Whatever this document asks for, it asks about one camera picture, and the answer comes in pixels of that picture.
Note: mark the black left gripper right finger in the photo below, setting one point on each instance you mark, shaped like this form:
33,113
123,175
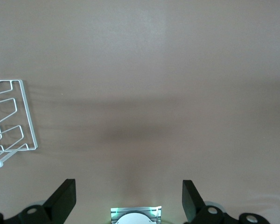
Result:
193,205

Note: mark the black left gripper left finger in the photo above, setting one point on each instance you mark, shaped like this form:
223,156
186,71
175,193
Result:
53,205

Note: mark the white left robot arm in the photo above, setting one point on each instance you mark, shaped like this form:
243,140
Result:
134,219

